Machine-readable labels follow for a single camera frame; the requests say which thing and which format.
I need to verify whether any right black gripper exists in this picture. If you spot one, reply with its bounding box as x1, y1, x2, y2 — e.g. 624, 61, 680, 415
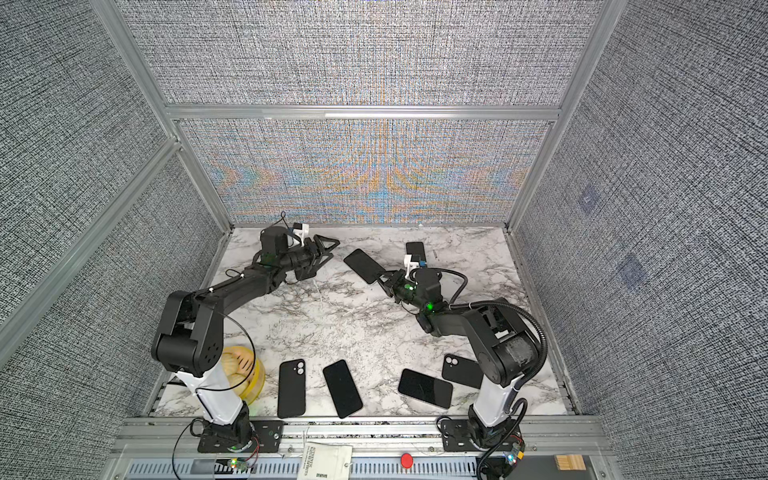
374, 270, 429, 315

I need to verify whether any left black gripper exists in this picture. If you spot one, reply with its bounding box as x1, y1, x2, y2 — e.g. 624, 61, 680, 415
280, 236, 339, 275

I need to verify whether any black phone screen up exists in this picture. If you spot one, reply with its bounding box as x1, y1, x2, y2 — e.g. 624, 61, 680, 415
406, 242, 427, 264

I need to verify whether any black phone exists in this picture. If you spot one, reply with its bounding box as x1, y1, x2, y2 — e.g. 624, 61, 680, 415
322, 360, 363, 419
344, 249, 387, 285
398, 369, 453, 409

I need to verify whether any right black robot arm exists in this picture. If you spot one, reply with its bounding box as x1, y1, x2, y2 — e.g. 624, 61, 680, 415
377, 267, 549, 450

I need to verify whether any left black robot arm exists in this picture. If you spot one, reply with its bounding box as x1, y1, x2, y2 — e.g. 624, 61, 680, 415
151, 226, 340, 427

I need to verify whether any black case near right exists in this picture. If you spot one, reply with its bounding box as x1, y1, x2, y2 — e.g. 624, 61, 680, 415
441, 354, 484, 390

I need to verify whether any black case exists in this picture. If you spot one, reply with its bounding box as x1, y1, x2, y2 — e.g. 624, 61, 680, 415
277, 359, 306, 419
441, 354, 484, 390

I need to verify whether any black case near left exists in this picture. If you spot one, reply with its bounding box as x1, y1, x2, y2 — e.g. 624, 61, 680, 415
277, 359, 306, 419

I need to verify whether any yellow tape roll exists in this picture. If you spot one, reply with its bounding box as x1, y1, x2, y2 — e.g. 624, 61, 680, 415
221, 346, 265, 404

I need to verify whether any red emergency button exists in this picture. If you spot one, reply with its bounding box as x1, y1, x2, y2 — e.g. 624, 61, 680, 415
400, 453, 414, 470

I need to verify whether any white paper label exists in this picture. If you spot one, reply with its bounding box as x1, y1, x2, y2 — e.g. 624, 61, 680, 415
297, 442, 353, 480

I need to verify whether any wooden block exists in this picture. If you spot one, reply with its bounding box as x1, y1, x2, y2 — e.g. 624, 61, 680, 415
555, 454, 587, 471

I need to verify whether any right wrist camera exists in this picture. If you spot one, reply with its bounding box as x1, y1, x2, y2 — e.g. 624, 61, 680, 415
404, 254, 427, 279

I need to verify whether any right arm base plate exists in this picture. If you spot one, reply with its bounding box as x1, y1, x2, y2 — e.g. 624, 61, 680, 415
437, 418, 480, 453

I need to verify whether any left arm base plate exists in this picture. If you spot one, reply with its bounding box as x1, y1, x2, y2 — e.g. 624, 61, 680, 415
197, 420, 285, 454

